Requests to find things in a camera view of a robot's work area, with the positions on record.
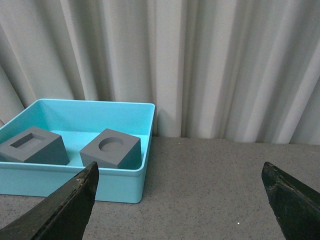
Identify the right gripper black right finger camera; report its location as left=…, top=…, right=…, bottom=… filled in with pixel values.
left=261, top=162, right=320, bottom=240

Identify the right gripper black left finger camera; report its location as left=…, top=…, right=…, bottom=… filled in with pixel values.
left=0, top=162, right=99, bottom=240

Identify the gray block with square recess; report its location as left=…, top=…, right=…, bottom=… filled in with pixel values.
left=0, top=126, right=70, bottom=165

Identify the gray block with round recess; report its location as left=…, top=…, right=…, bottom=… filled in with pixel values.
left=79, top=128, right=142, bottom=170

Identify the light blue plastic box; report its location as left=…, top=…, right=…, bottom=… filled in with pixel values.
left=0, top=99, right=156, bottom=204

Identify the white curtain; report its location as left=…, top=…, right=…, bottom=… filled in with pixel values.
left=0, top=0, right=320, bottom=145

